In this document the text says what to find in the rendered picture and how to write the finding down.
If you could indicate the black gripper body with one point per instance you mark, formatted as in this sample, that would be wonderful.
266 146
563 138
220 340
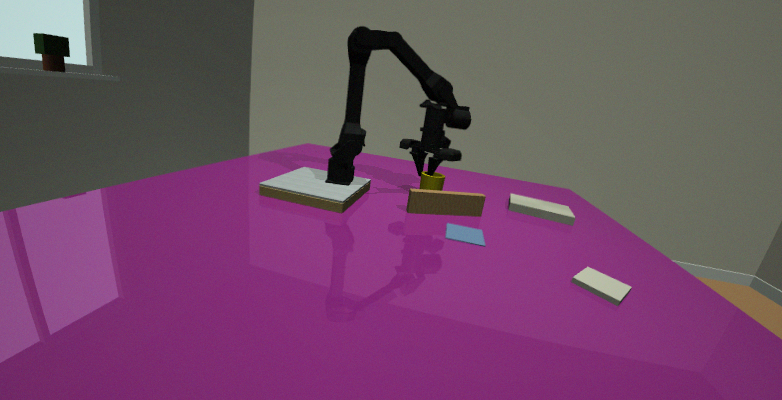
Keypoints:
431 142

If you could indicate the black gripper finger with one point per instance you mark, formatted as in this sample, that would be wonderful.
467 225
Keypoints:
433 163
419 159

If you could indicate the yellow cup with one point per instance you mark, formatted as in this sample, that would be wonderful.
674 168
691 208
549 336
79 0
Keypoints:
434 182

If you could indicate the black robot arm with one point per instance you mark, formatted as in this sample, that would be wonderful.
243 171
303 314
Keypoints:
361 42

